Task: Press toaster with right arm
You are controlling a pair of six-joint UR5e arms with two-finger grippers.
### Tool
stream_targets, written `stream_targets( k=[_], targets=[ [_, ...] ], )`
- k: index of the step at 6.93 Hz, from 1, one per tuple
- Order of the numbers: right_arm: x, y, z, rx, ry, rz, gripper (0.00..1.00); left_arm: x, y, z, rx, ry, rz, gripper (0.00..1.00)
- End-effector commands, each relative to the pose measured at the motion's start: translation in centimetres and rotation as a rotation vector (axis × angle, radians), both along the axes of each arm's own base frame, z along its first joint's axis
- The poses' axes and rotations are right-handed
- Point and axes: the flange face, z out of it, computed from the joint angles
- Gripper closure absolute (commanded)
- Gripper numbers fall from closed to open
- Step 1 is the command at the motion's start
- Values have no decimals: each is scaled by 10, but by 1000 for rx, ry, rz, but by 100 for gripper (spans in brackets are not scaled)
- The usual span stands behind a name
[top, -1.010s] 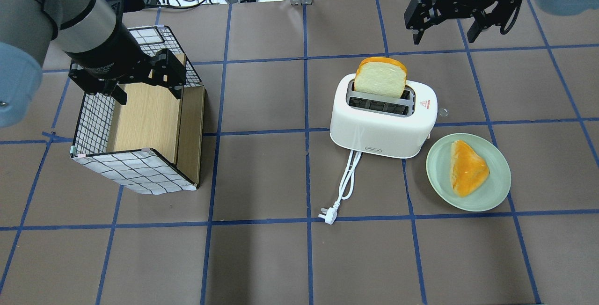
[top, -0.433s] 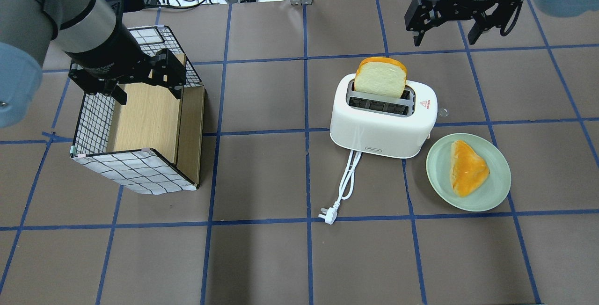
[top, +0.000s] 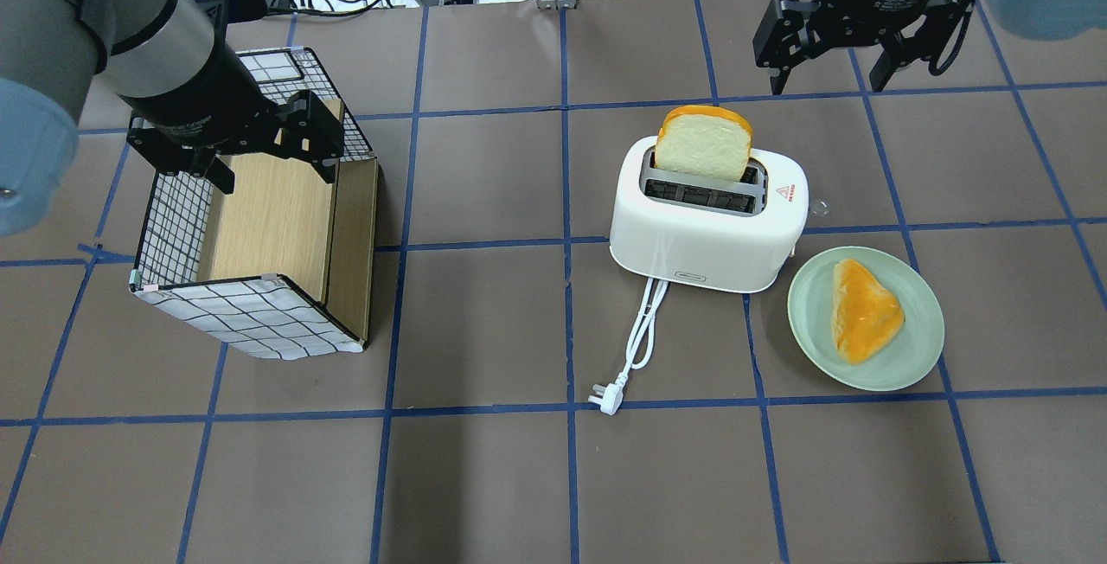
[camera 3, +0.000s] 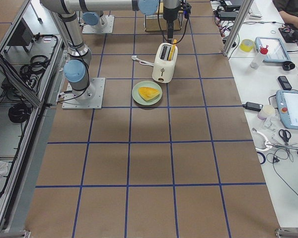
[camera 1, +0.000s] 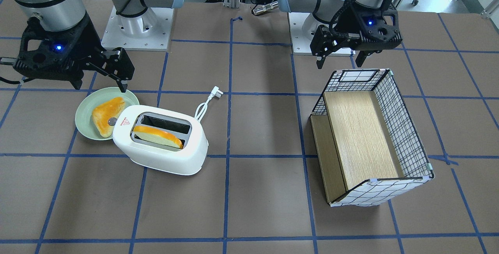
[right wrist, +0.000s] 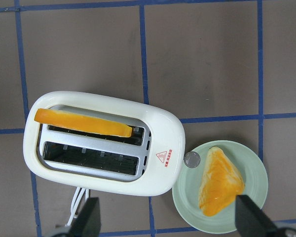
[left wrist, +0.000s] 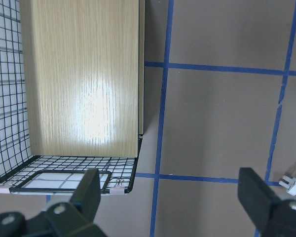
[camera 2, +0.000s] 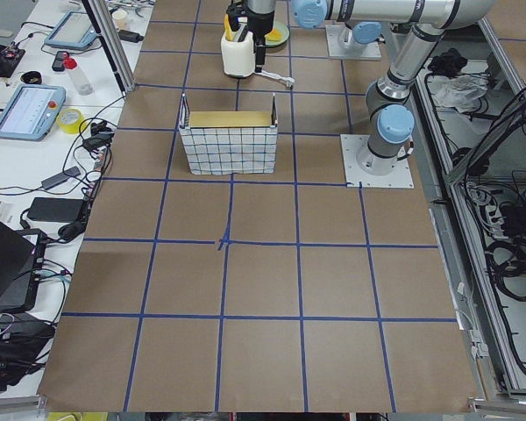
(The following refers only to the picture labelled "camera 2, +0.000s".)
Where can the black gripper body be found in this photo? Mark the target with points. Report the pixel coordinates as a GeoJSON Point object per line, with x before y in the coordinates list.
{"type": "Point", "coordinates": [261, 25]}

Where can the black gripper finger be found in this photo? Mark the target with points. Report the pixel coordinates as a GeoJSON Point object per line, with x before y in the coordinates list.
{"type": "Point", "coordinates": [234, 12]}
{"type": "Point", "coordinates": [260, 55]}

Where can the white two-slot toaster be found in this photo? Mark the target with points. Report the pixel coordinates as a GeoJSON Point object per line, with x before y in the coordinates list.
{"type": "Point", "coordinates": [238, 57]}

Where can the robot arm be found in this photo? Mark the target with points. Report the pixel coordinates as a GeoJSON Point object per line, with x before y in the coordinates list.
{"type": "Point", "coordinates": [429, 19]}

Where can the bread slice in toaster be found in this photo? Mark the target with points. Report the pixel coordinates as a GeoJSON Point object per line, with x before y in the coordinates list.
{"type": "Point", "coordinates": [228, 33]}

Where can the toast piece on plate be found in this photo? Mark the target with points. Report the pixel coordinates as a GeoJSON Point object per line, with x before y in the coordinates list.
{"type": "Point", "coordinates": [274, 37]}

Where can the light green plate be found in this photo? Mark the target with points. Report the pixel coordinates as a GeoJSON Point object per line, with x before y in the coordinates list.
{"type": "Point", "coordinates": [285, 34]}

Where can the wooden board in basket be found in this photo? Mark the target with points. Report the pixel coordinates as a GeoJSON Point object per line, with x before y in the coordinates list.
{"type": "Point", "coordinates": [230, 119]}

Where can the paper cup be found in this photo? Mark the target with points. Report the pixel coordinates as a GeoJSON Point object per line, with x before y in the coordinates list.
{"type": "Point", "coordinates": [121, 19]}

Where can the far teach pendant tablet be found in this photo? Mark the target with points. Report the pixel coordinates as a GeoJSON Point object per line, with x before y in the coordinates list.
{"type": "Point", "coordinates": [74, 32]}

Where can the teach pendant tablet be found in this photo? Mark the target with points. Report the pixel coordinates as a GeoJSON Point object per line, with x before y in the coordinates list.
{"type": "Point", "coordinates": [74, 32]}
{"type": "Point", "coordinates": [31, 112]}

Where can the clear bottle with red cap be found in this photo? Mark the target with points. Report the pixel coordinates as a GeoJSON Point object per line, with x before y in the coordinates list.
{"type": "Point", "coordinates": [77, 76]}

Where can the yellow tape roll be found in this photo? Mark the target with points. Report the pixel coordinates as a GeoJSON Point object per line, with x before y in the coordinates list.
{"type": "Point", "coordinates": [71, 121]}

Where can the white crumpled cloth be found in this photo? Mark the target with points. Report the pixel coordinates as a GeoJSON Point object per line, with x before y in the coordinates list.
{"type": "Point", "coordinates": [462, 93]}

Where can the small black bowl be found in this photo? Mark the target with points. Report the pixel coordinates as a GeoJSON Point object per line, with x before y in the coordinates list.
{"type": "Point", "coordinates": [31, 77]}

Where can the near teach pendant tablet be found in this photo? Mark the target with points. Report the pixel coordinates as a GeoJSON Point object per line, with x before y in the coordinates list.
{"type": "Point", "coordinates": [31, 112]}

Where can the black laptop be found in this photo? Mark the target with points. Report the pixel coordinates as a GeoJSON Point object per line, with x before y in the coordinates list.
{"type": "Point", "coordinates": [21, 259]}

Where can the wire basket with checked liner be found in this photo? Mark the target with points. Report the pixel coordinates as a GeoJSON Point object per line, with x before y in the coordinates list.
{"type": "Point", "coordinates": [227, 151]}

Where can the aluminium frame post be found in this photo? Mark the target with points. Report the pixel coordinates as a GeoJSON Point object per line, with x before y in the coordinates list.
{"type": "Point", "coordinates": [105, 29]}

